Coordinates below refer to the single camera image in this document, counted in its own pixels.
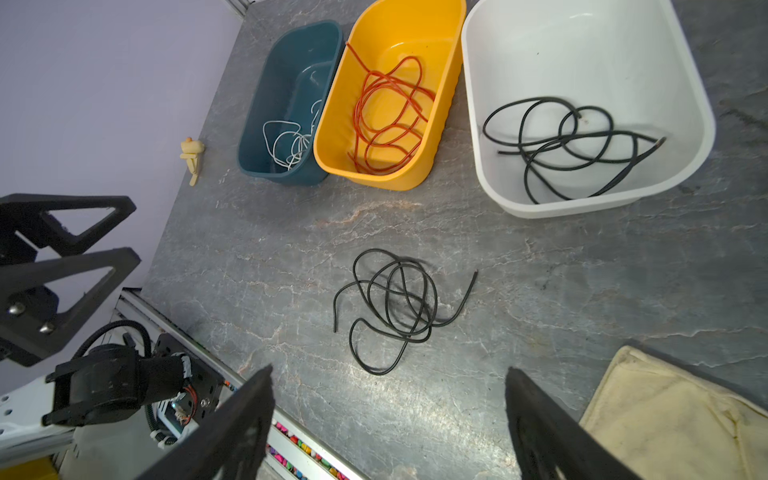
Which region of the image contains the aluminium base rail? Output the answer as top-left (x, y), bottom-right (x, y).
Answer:
top-left (53, 287), bottom-right (367, 480)

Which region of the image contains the beige work glove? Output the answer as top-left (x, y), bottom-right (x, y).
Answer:
top-left (579, 346), bottom-right (767, 479)

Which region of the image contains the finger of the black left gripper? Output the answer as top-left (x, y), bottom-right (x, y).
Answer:
top-left (1, 193), bottom-right (136, 264)
top-left (1, 247), bottom-right (140, 367)

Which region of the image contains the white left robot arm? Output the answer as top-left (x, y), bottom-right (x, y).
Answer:
top-left (1, 194), bottom-right (226, 467)

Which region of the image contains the yellow toy figure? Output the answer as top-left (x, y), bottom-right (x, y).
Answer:
top-left (180, 137), bottom-right (206, 186)

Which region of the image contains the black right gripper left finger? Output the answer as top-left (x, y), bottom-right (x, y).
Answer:
top-left (139, 365), bottom-right (275, 480)

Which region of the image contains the red cable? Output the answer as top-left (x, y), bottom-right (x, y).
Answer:
top-left (346, 43), bottom-right (437, 176)

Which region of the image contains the teal plastic tub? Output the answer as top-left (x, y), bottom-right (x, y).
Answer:
top-left (237, 20), bottom-right (344, 186)

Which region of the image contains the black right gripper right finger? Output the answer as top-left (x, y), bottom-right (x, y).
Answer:
top-left (505, 368), bottom-right (638, 479)

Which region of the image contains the white cable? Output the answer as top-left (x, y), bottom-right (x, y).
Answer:
top-left (262, 98), bottom-right (325, 172)

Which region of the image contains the yellow plastic tub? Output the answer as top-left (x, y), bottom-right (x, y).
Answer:
top-left (313, 0), bottom-right (467, 191)

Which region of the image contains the white plastic tub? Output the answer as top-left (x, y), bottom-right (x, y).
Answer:
top-left (462, 1), bottom-right (716, 219)

